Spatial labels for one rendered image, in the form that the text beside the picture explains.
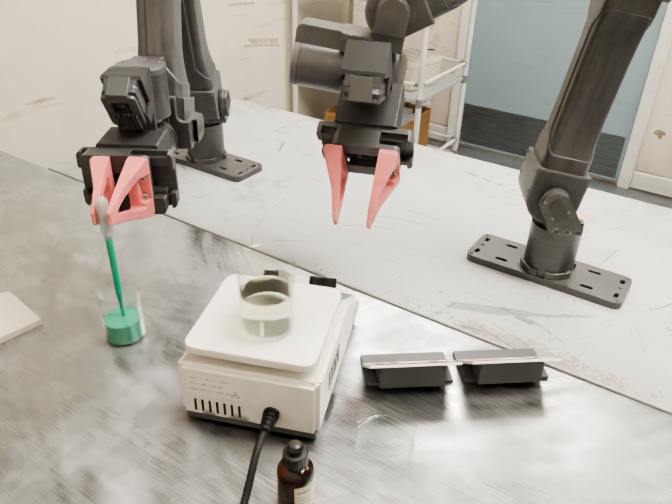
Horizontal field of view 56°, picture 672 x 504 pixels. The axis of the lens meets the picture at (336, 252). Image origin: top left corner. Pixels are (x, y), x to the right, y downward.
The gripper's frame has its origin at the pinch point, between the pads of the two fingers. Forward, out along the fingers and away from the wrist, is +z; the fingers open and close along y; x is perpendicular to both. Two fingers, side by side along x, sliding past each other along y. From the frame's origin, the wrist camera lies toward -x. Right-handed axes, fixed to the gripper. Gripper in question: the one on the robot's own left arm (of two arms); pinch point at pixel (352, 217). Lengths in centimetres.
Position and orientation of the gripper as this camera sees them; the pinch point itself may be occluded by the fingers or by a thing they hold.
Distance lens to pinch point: 65.9
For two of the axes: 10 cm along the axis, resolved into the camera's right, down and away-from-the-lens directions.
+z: -1.8, 9.4, -2.9
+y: 9.8, 1.4, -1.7
